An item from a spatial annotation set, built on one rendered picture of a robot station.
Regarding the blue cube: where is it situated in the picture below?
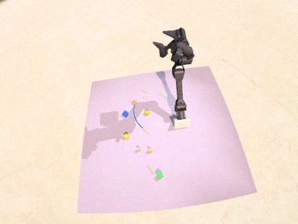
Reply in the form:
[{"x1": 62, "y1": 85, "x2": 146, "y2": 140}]
[{"x1": 122, "y1": 111, "x2": 128, "y2": 117}]

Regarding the green block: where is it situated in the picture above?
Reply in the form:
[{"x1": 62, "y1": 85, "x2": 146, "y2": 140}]
[{"x1": 156, "y1": 172, "x2": 163, "y2": 180}]

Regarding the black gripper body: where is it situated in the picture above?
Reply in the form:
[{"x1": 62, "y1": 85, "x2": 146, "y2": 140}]
[{"x1": 159, "y1": 27, "x2": 186, "y2": 58}]

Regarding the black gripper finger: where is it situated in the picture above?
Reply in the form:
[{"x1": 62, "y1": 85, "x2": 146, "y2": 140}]
[
  {"x1": 162, "y1": 29, "x2": 179, "y2": 41},
  {"x1": 153, "y1": 42, "x2": 164, "y2": 54}
]

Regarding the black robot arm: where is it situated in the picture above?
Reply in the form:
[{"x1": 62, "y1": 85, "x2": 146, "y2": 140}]
[{"x1": 170, "y1": 38, "x2": 195, "y2": 120}]

